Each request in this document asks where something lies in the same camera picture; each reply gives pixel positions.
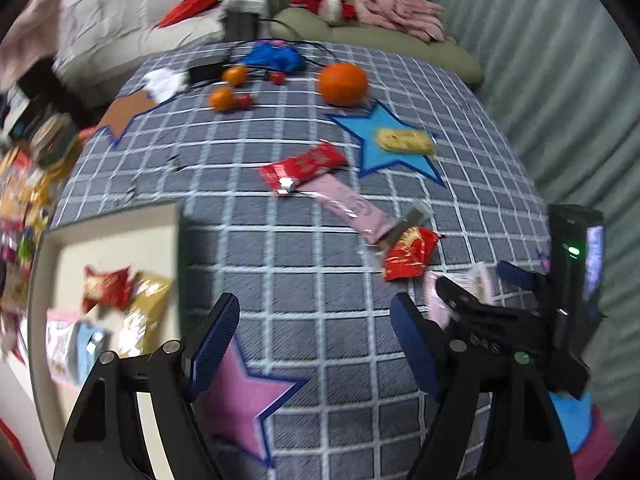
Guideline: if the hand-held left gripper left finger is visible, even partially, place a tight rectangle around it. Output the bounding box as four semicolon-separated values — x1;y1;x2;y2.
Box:
52;292;241;480

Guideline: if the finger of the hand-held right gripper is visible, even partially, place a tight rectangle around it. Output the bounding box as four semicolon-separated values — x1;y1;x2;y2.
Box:
435;275;556;356
496;259;551;293

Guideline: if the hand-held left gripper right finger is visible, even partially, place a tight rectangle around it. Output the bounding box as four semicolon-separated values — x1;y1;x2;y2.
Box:
390;292;573;480

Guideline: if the pink white cracker packet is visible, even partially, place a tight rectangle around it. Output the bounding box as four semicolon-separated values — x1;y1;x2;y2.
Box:
425;262;501;326
45;310;81;386

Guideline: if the gold snack packet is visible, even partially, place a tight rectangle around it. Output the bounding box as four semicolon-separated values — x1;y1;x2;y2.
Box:
117;271;173;358

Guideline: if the red gold candy packet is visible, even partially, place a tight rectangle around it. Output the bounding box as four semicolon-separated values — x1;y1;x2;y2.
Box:
80;266;133;313
382;226;446;281

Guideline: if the clear dark bar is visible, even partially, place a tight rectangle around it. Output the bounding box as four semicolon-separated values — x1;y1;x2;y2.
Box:
370;205;433;256

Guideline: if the light blue snack packet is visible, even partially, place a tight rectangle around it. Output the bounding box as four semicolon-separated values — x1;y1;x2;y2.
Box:
75;321;113;386

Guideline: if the pink long snack packet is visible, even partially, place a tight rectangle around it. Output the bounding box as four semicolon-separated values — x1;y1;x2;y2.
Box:
317;175;401;243

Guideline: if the shallow white tray box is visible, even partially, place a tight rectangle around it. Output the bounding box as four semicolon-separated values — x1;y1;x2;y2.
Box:
27;200;186;461

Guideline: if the yellow long wafer packet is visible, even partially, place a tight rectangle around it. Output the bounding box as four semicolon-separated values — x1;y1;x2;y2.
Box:
374;128;437;156

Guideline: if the red long snack packet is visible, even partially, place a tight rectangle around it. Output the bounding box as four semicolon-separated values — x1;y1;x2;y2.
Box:
258;141;349;196

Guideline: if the person's right hand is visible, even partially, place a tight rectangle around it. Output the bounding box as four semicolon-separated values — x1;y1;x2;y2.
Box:
547;390;596;456

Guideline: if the grey checked star tablecloth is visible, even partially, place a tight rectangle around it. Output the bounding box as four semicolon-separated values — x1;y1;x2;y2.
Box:
45;40;556;480

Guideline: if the pale green curtain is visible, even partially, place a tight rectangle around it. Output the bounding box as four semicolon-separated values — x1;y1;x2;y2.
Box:
415;0;640;411

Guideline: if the pile of snack bags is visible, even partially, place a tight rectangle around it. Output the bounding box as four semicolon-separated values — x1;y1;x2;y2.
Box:
0;145;56;271

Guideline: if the large orange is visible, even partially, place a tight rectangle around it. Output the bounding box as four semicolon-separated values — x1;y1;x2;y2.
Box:
318;62;369;107

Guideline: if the jar with brown lid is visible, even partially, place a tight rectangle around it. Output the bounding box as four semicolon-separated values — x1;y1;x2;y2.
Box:
27;112;81;171

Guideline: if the white crumpled tissue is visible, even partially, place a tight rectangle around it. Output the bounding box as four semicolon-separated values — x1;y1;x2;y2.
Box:
142;67;188;101

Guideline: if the black power adapter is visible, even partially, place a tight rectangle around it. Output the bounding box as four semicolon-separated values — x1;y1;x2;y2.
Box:
186;57;226;86

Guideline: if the blue crumpled glove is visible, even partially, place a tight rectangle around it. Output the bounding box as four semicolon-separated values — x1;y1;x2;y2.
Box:
245;42;307;73

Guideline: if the pink blanket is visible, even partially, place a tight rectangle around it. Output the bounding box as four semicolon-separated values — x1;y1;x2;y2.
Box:
352;0;456;43

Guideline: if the green armchair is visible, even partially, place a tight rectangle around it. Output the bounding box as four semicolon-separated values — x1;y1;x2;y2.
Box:
272;0;486;86

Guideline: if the red white plush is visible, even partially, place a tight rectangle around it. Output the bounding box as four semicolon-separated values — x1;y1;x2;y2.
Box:
290;0;358;23

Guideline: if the grey striped sofa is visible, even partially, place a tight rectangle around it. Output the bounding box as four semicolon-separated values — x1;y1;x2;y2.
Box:
50;0;281;91

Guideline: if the red cushion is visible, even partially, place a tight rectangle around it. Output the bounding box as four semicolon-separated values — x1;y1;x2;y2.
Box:
157;0;226;28

